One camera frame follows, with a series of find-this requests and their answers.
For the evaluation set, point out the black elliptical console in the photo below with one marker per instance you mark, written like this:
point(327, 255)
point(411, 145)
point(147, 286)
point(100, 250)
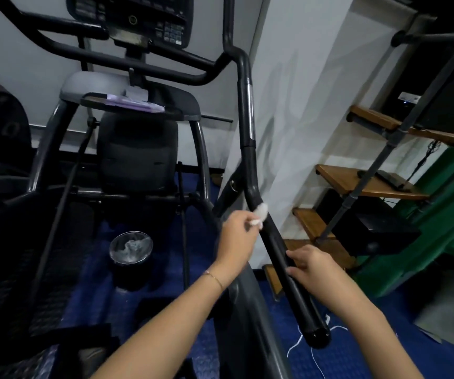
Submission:
point(132, 17)

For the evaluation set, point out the grey metal stair rail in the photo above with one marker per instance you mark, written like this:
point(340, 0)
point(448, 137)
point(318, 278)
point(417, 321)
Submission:
point(416, 110)

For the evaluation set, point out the wooden stair step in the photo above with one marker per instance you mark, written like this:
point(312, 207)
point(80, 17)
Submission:
point(272, 278)
point(345, 179)
point(310, 226)
point(381, 121)

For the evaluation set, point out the grey column cover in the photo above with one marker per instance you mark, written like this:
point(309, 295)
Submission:
point(88, 82)

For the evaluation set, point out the black bin with plastic liner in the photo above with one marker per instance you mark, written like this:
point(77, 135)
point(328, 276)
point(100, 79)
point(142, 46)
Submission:
point(131, 256)

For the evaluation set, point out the black remote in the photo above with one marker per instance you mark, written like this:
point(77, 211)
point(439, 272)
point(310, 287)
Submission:
point(391, 179)

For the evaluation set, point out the black textured foot pedal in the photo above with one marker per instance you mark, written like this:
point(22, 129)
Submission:
point(2, 280)

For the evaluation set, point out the black device with white label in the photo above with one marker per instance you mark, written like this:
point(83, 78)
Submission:
point(408, 97)

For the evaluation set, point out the grey floor mat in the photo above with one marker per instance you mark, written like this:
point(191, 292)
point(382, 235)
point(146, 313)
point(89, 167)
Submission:
point(448, 307)

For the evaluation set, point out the black console tray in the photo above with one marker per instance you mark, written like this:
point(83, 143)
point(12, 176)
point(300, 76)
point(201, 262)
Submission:
point(179, 104)

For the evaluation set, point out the person's right forearm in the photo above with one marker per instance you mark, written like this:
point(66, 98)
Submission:
point(373, 335)

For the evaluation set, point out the black elliptical drive housing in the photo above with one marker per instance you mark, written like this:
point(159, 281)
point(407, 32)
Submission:
point(136, 153)

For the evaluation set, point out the person's right thumb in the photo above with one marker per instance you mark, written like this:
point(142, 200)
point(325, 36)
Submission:
point(296, 254)

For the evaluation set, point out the person's left forearm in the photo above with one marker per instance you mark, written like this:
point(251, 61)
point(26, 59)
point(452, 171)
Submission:
point(171, 331)

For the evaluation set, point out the person's left hand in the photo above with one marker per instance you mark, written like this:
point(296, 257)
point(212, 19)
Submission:
point(235, 244)

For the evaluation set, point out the person's left thumb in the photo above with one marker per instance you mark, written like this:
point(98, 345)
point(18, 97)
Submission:
point(252, 226)

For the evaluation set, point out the purple and white papers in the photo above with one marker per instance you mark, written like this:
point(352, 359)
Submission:
point(132, 101)

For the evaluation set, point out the green cloth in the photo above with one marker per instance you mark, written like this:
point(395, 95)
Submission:
point(440, 232)

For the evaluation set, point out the white tissue wad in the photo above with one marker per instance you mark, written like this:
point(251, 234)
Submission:
point(261, 212)

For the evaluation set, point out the person's right hand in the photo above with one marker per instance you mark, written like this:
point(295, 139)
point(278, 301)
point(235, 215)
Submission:
point(321, 272)

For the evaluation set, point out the dark grey elliptical frame legs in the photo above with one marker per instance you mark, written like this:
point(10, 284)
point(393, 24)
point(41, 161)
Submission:
point(49, 149)

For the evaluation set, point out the black box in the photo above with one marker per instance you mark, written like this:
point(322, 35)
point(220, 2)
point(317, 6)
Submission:
point(373, 228)

